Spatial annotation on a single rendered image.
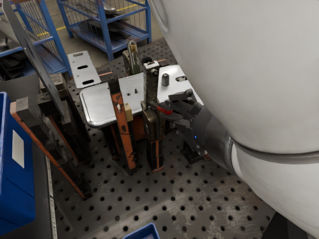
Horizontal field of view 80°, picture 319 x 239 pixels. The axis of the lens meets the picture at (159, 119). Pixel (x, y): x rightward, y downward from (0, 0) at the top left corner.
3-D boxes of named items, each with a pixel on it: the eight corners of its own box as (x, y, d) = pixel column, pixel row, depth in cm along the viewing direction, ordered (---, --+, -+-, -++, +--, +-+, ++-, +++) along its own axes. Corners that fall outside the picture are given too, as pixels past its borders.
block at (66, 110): (89, 145, 92) (66, 99, 70) (94, 165, 85) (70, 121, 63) (82, 147, 91) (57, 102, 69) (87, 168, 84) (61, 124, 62)
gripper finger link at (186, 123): (213, 122, 33) (215, 129, 34) (184, 117, 44) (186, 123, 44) (194, 130, 32) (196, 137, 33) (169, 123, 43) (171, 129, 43)
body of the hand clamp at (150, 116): (157, 156, 88) (157, 101, 62) (164, 168, 84) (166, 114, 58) (146, 161, 86) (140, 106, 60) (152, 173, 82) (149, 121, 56)
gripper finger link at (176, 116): (182, 115, 43) (183, 118, 44) (170, 110, 50) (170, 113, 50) (171, 119, 43) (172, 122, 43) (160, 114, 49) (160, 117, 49)
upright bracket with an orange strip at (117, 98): (136, 169, 84) (117, 75, 47) (136, 171, 83) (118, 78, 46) (129, 171, 83) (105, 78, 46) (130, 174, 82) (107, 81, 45)
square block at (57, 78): (88, 130, 99) (60, 71, 72) (91, 141, 94) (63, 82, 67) (71, 135, 96) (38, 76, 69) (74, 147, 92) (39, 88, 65)
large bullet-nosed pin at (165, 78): (166, 83, 79) (167, 69, 74) (170, 87, 77) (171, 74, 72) (160, 85, 78) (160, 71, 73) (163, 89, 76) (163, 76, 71)
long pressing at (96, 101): (310, 28, 114) (312, 25, 113) (349, 43, 101) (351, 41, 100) (77, 91, 75) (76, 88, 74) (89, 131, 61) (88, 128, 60)
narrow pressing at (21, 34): (62, 101, 69) (7, -7, 44) (67, 122, 62) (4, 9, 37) (60, 101, 69) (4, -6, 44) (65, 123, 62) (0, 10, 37)
